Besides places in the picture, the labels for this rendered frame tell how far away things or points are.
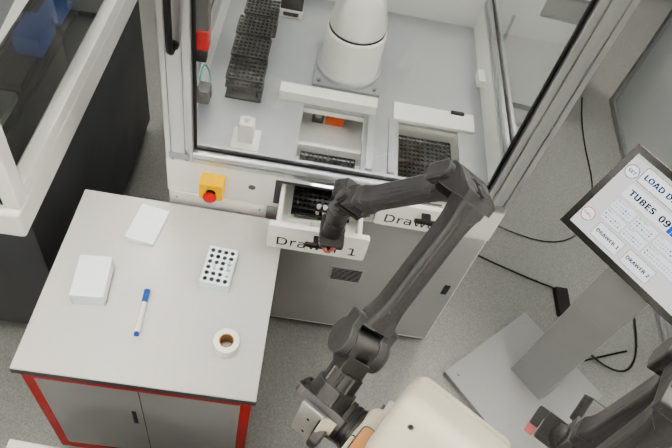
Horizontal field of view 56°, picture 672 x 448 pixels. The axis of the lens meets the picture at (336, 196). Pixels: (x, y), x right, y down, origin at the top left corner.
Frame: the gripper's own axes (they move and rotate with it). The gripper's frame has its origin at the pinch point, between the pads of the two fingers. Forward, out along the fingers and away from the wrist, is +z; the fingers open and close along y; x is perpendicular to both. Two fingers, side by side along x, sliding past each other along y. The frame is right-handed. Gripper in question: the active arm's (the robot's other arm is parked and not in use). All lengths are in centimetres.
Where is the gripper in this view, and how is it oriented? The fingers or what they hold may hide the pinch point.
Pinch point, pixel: (327, 249)
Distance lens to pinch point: 178.3
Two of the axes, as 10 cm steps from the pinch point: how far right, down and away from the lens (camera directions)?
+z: -1.7, 6.1, 7.7
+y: 0.8, -7.7, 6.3
